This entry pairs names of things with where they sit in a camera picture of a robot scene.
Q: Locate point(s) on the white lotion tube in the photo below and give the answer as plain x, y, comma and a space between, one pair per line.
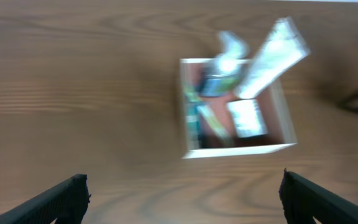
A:
282, 49

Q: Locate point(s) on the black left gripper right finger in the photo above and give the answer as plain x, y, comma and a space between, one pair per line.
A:
305, 202

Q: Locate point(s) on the green white toothbrush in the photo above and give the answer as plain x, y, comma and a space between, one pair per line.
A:
208, 115

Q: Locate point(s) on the clear blue soap pump bottle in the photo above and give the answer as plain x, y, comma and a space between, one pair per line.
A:
222, 72

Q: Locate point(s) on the green red toothpaste tube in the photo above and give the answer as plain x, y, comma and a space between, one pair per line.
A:
193, 125

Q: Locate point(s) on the green white soap packet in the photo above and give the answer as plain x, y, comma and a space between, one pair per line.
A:
247, 118

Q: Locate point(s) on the white box with pink inside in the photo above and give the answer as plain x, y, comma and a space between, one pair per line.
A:
273, 107

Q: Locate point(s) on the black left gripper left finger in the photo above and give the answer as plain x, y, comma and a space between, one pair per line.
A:
65, 203

